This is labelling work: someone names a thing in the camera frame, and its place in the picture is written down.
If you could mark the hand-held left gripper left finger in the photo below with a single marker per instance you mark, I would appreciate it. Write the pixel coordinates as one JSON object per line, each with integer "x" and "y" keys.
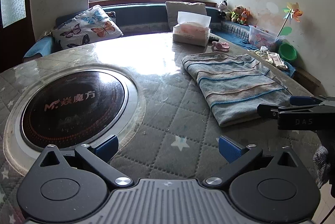
{"x": 106, "y": 148}

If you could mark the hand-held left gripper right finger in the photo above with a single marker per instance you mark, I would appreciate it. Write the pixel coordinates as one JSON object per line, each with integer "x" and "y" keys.
{"x": 230, "y": 148}

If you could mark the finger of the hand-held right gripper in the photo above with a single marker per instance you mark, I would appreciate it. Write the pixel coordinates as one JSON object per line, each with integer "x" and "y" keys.
{"x": 267, "y": 110}
{"x": 297, "y": 101}

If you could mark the pastel striped towel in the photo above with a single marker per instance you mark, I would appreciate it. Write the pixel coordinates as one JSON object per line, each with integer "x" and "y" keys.
{"x": 235, "y": 88}

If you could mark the pile of light clothes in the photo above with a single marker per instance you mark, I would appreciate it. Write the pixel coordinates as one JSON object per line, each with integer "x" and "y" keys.
{"x": 272, "y": 57}

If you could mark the person's right hand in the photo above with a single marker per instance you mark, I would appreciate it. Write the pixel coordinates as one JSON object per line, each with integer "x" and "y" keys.
{"x": 322, "y": 163}

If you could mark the green plastic basin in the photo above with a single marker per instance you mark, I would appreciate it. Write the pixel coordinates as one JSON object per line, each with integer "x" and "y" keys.
{"x": 288, "y": 52}

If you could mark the round black induction cooktop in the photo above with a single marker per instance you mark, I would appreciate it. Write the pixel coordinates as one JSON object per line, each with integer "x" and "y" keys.
{"x": 73, "y": 103}

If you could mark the clear plastic storage box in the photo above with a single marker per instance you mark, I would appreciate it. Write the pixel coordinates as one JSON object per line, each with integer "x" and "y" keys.
{"x": 261, "y": 37}

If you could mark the pink toy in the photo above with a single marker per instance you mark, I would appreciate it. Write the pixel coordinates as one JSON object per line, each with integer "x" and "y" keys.
{"x": 221, "y": 46}

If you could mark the colourful pinwheel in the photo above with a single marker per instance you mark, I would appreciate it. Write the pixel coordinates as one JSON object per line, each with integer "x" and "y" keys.
{"x": 294, "y": 12}

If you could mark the black remote control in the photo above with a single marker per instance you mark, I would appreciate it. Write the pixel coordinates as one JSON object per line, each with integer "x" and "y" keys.
{"x": 214, "y": 38}

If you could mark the orange plush toy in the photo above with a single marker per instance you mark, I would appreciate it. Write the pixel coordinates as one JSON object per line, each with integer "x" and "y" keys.
{"x": 244, "y": 17}

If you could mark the tissue box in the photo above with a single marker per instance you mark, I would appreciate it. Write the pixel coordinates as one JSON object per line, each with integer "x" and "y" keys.
{"x": 191, "y": 34}

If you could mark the black and white plush dog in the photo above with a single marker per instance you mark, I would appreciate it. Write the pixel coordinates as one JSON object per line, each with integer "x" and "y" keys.
{"x": 222, "y": 7}

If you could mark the butterfly print pillow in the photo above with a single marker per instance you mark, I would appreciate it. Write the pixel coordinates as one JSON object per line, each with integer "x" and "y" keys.
{"x": 86, "y": 27}

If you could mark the blue sofa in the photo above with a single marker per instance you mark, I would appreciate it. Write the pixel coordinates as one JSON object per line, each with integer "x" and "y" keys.
{"x": 141, "y": 17}

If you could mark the grey pillow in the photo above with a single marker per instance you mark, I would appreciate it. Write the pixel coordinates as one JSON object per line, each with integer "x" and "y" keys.
{"x": 172, "y": 12}

